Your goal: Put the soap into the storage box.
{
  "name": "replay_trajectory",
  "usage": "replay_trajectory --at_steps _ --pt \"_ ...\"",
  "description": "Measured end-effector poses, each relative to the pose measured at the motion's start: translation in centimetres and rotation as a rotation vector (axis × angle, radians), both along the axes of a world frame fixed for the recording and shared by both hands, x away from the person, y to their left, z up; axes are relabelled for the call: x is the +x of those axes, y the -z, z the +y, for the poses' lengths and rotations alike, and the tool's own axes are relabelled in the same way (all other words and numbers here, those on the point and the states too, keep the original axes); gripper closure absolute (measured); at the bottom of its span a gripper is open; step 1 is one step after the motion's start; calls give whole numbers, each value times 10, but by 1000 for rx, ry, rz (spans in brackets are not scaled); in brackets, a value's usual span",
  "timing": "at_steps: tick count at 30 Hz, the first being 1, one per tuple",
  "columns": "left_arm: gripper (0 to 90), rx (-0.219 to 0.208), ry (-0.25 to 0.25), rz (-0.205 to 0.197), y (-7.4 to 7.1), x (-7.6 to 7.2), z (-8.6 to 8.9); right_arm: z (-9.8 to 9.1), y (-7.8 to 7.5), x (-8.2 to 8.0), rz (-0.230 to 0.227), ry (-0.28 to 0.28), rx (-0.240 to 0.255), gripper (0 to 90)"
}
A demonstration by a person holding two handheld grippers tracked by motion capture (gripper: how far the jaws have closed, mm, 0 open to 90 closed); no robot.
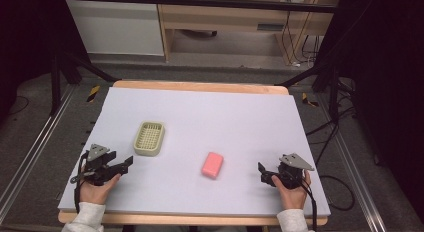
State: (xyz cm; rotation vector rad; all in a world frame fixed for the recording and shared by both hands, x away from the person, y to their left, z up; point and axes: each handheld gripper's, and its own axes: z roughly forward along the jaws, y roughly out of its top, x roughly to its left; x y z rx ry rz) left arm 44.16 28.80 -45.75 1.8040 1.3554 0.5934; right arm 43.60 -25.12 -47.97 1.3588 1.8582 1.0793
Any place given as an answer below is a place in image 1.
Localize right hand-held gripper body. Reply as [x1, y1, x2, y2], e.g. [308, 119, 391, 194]
[273, 153, 315, 190]

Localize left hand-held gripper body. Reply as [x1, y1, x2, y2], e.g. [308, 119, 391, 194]
[70, 143, 118, 187]

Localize beige soap dish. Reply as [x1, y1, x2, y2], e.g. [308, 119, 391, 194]
[133, 121, 166, 157]

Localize pink soap bar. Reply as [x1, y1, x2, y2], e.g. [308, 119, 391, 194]
[200, 151, 225, 180]

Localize person's right hand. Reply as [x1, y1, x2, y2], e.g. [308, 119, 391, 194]
[271, 169, 312, 211]

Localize person's left hand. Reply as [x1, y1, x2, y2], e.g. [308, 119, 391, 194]
[79, 165, 122, 206]

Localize yellow black striped tape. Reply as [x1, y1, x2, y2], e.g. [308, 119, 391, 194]
[86, 84, 101, 103]
[301, 92, 319, 108]

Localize white foam mat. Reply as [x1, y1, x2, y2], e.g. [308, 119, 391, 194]
[57, 87, 332, 218]

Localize black metal stand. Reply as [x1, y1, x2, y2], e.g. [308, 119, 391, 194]
[273, 58, 344, 123]
[49, 50, 119, 116]

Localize wooden table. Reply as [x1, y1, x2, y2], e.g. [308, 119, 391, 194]
[58, 79, 329, 227]

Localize white cabinet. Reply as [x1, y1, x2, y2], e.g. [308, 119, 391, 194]
[65, 0, 165, 57]

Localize wooden desk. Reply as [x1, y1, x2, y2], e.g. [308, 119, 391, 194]
[155, 0, 343, 65]

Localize black crossbar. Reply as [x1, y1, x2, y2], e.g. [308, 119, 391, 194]
[46, 0, 338, 14]

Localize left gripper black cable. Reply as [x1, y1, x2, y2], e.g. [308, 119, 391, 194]
[73, 150, 90, 214]

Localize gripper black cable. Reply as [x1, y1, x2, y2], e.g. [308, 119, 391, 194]
[299, 178, 318, 224]
[73, 150, 90, 214]

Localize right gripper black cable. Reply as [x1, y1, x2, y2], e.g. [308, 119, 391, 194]
[299, 178, 318, 224]

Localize black floor cable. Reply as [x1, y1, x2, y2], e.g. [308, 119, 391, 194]
[305, 79, 358, 212]

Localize metal floor rail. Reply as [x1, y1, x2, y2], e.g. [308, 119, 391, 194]
[315, 91, 388, 232]
[0, 84, 78, 223]

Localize hanging black cables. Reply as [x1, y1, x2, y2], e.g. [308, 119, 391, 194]
[280, 10, 322, 67]

